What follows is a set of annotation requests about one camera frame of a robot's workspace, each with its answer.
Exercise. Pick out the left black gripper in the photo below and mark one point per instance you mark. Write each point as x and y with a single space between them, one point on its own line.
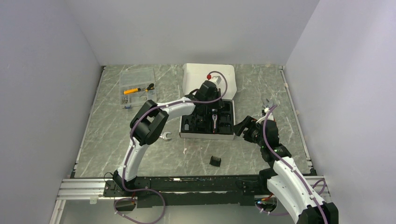
219 105

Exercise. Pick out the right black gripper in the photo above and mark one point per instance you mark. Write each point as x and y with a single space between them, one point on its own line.
239 128

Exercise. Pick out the white hair clipper box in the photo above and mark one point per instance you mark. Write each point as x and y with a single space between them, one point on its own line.
200 125

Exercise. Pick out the black silver hair clipper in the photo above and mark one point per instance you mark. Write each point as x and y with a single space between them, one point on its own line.
214 119

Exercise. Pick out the black comb guard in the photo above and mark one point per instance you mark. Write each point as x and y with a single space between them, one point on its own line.
215 161

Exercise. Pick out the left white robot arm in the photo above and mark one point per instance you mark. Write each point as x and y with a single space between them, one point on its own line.
148 124

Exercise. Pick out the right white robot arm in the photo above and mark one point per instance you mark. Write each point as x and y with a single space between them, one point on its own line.
283 179

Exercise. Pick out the black yellow small tool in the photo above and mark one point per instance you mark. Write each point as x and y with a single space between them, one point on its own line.
150 87

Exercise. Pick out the silver combination wrench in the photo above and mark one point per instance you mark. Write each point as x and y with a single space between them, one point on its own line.
166 136

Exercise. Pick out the clear plastic organizer box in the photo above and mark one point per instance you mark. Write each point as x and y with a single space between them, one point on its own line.
136 87

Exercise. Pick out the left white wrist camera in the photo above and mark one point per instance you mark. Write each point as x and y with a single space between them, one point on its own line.
214 79

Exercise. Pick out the red handled adjustable wrench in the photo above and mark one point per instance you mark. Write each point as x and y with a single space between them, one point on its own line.
267 104

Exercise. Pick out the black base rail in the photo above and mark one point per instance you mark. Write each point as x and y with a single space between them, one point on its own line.
243 190

